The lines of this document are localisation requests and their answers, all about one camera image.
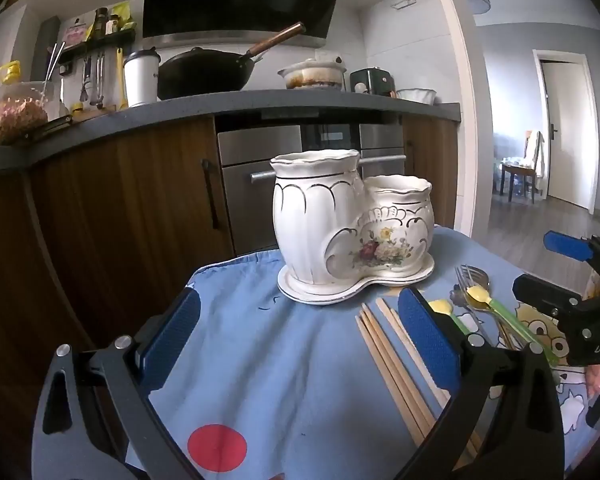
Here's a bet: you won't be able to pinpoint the hanging metal tongs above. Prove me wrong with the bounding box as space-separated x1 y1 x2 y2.
79 52 106 108

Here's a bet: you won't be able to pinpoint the black wall rack with bottles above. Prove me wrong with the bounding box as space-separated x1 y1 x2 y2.
57 2 137 66

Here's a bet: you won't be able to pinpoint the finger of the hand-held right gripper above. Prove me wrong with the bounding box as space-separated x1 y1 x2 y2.
544 231 600 281
512 274 587 322

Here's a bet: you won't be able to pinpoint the white fluted bowl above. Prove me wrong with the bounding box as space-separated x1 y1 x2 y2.
396 88 437 106

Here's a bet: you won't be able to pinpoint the oil bottle with yellow cap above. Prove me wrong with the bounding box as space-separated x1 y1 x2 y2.
0 61 23 91

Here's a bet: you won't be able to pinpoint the metal fork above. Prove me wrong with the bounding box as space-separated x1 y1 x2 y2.
454 265 491 341

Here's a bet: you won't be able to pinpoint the white ceramic drip tray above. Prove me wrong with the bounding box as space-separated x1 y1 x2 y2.
277 255 436 307

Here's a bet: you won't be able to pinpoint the wooden chopstick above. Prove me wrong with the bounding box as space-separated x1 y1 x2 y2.
355 315 423 450
365 309 445 426
382 298 453 401
376 299 451 405
360 304 433 438

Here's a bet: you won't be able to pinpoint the blue printed cloth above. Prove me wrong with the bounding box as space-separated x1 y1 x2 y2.
125 225 600 480

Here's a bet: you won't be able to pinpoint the grey kitchen countertop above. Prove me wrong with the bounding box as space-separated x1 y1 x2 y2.
0 89 462 173

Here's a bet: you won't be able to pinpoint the white door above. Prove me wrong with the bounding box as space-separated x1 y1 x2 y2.
532 49 600 216

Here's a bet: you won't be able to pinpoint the beige clay pot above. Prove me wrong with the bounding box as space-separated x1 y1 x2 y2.
278 56 347 92

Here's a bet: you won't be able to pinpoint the white floral ceramic utensil holder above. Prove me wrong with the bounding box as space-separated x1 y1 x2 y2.
270 150 435 286

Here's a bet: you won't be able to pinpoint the white thermos mug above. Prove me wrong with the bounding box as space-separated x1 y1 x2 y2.
123 47 161 108

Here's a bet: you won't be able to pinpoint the stainless steel oven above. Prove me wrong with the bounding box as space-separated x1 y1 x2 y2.
215 110 407 256

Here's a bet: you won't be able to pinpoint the green kitchen appliance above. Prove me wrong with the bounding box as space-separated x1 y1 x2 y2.
350 66 398 97

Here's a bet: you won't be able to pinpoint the yellow tulip green handle spoon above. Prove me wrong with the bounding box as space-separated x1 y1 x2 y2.
466 285 558 366
427 299 473 336

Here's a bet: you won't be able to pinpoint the narrow wooden cabinet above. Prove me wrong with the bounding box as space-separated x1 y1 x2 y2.
402 115 460 231

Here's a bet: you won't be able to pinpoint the yellow spatula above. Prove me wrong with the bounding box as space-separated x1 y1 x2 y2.
116 47 129 111

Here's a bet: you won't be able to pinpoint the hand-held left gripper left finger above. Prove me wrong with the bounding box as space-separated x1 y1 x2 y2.
32 287 203 480

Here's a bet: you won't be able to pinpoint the black wok with wooden handle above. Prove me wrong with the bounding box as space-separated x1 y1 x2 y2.
157 21 307 101

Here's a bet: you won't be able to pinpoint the wooden chair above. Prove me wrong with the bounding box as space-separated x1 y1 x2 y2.
499 130 546 205

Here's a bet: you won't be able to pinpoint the flower-shaped metal spoon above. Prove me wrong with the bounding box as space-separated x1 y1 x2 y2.
451 287 481 331

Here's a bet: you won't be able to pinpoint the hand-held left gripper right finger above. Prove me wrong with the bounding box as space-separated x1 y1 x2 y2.
395 287 566 480

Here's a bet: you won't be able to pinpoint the clear snack jar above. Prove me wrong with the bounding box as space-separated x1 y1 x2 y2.
0 81 61 147

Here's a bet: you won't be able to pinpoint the wooden base cabinet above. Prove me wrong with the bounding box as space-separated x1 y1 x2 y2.
0 115 236 411

